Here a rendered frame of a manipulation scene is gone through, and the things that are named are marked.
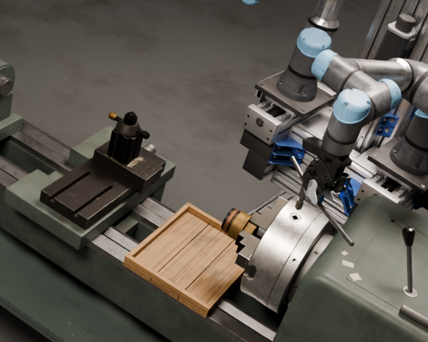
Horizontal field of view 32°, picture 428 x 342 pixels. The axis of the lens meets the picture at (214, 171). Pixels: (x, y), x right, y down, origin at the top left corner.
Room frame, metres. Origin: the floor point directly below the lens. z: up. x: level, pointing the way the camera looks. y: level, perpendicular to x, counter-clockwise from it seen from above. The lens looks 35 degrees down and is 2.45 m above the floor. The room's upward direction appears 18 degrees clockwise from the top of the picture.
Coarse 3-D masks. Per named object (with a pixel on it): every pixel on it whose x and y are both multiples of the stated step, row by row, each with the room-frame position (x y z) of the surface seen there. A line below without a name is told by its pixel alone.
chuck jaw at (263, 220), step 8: (280, 200) 1.74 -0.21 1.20; (288, 200) 1.75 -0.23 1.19; (264, 208) 1.72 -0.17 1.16; (272, 208) 1.72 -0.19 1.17; (280, 208) 1.72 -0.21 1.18; (256, 216) 1.71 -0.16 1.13; (264, 216) 1.71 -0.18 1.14; (272, 216) 1.71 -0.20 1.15; (256, 224) 1.70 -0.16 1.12; (264, 224) 1.70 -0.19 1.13
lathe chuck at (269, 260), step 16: (288, 208) 1.66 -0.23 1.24; (304, 208) 1.68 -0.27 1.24; (272, 224) 1.60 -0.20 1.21; (288, 224) 1.60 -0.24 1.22; (304, 224) 1.62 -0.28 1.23; (272, 240) 1.56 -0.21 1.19; (288, 240) 1.56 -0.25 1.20; (256, 256) 1.54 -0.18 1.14; (272, 256) 1.53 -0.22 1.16; (288, 256) 1.53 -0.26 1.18; (256, 272) 1.52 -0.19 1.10; (272, 272) 1.51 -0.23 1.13; (240, 288) 1.55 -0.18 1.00; (256, 288) 1.52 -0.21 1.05
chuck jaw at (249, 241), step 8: (240, 232) 1.66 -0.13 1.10; (240, 240) 1.64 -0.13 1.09; (248, 240) 1.63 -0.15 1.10; (256, 240) 1.65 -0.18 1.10; (240, 248) 1.61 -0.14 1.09; (248, 248) 1.60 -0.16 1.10; (240, 256) 1.56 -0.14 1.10; (248, 256) 1.56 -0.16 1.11; (240, 264) 1.56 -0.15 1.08; (248, 272) 1.53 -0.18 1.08
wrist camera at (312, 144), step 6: (306, 138) 1.62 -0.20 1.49; (312, 138) 1.61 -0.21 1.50; (318, 138) 1.61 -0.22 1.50; (306, 144) 1.59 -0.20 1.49; (312, 144) 1.57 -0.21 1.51; (318, 144) 1.57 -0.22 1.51; (306, 150) 1.59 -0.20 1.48; (312, 150) 1.57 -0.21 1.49; (318, 150) 1.54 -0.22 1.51; (318, 156) 1.54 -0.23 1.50; (324, 156) 1.53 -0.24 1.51
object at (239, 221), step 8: (232, 208) 1.73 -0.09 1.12; (232, 216) 1.70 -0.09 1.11; (240, 216) 1.70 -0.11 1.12; (248, 216) 1.71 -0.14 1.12; (224, 224) 1.69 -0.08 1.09; (232, 224) 1.68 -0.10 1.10; (240, 224) 1.68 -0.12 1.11; (248, 224) 1.69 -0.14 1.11; (232, 232) 1.67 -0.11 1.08; (248, 232) 1.67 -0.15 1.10; (256, 232) 1.72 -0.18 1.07
